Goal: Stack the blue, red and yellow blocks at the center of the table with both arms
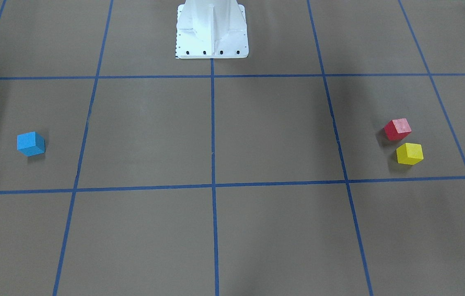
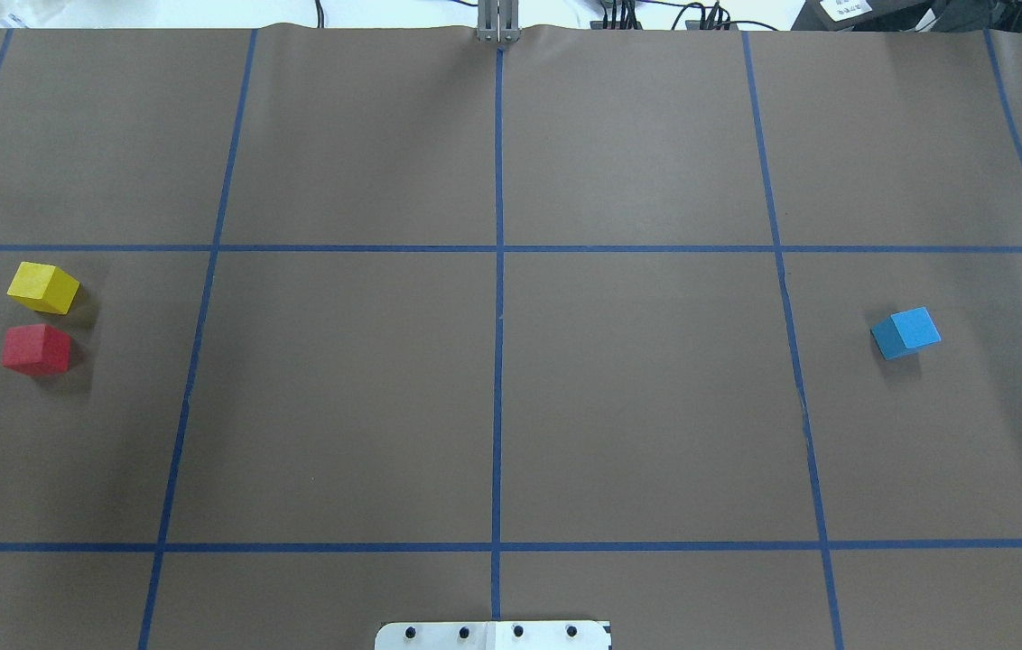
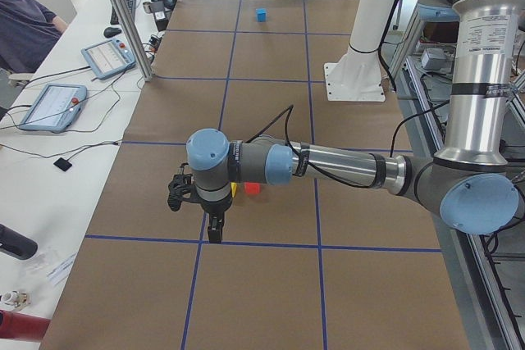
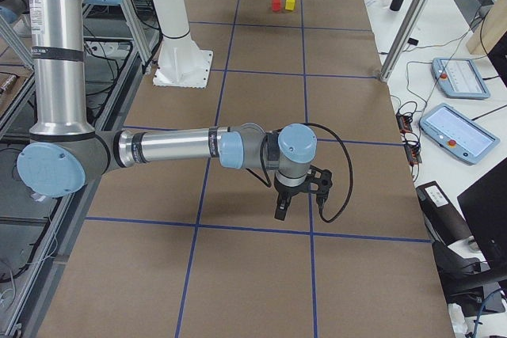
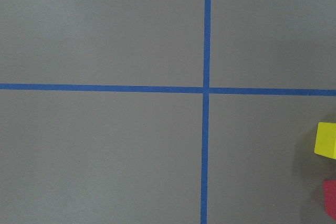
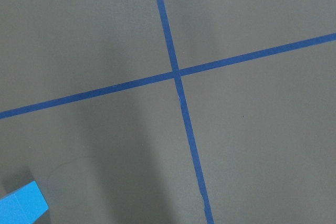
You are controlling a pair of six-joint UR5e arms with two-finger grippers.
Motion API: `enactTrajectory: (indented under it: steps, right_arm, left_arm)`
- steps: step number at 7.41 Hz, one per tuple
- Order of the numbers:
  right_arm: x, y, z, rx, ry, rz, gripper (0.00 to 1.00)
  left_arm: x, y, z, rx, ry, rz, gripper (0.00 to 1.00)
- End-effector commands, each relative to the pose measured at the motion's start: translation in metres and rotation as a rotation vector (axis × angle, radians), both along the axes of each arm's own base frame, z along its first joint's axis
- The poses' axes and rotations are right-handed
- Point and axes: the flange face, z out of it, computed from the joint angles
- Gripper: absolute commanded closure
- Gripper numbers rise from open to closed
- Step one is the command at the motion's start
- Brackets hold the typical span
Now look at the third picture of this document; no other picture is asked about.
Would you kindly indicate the red cube block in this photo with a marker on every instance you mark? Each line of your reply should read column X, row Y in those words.
column 252, row 188

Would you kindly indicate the yellow cube block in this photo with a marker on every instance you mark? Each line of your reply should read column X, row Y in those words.
column 234, row 187

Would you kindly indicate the seated person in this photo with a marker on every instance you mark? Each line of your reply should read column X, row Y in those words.
column 29, row 31

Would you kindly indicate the brown paper table cover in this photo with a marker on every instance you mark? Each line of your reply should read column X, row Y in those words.
column 309, row 265

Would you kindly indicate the black computer mouse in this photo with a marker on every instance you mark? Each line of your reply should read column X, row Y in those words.
column 110, row 32

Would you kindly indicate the near teach pendant tablet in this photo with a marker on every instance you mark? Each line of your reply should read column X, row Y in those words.
column 55, row 109

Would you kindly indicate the teach pendant tablet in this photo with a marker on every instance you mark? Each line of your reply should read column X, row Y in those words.
column 55, row 109
column 108, row 58

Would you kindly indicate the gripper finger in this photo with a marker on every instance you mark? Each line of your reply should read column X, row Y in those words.
column 215, row 228

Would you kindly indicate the blue cube block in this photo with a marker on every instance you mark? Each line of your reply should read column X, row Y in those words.
column 261, row 15

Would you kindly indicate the far teach pendant tablet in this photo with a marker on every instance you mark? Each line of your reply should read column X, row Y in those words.
column 108, row 58

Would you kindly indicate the red cylinder object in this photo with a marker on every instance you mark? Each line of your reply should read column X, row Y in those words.
column 22, row 327

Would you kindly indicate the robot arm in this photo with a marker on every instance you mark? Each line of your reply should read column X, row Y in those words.
column 464, row 183

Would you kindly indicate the black cylinder object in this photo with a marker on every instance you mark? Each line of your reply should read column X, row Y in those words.
column 16, row 245

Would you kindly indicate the aluminium frame post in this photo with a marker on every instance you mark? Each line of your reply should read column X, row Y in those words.
column 134, row 40

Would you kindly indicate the black keyboard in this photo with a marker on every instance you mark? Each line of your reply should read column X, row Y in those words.
column 130, row 7

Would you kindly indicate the small black square pad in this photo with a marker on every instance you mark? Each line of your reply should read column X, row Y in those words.
column 63, row 164

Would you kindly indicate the white camera stand post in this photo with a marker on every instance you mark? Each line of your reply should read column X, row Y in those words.
column 356, row 77

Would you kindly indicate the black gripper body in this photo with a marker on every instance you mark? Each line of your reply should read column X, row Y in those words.
column 216, row 206

